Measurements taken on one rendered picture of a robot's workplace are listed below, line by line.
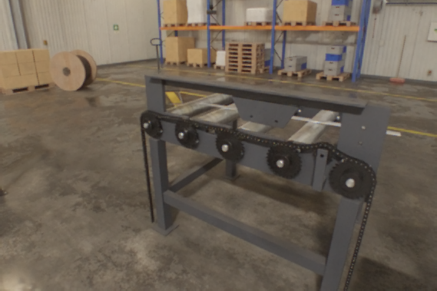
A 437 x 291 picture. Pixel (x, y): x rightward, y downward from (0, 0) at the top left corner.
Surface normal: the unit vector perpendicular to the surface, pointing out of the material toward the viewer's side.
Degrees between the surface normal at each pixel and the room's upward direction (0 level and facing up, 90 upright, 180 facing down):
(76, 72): 90
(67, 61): 90
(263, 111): 90
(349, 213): 90
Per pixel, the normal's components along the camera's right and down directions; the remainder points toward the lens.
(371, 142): -0.57, 0.28
